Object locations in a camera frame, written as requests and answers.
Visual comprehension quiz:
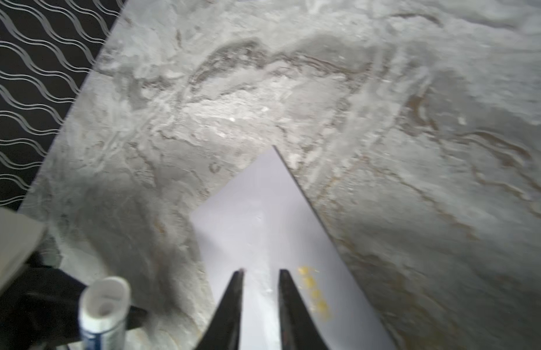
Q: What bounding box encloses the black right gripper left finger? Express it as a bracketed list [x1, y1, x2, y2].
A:
[196, 269, 244, 350]

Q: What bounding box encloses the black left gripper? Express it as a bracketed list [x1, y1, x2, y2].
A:
[0, 262, 149, 350]

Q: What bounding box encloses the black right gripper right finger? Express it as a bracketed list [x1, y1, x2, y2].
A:
[278, 269, 328, 350]

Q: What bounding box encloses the blue white glue stick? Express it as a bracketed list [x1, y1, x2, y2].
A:
[78, 276, 131, 350]

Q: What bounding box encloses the white envelope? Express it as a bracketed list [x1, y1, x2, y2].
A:
[190, 149, 395, 349]

